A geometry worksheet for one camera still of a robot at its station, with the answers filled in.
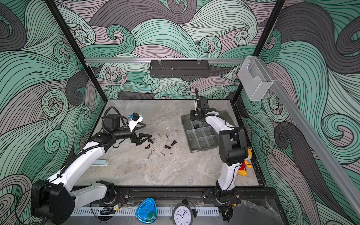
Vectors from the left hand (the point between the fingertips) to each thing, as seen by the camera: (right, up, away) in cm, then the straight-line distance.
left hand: (147, 129), depth 75 cm
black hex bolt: (+14, -12, +17) cm, 25 cm away
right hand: (+26, +7, +20) cm, 34 cm away
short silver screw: (+8, -19, +14) cm, 25 cm away
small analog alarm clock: (+20, -40, -9) cm, 46 cm away
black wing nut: (-3, -14, +17) cm, 22 cm away
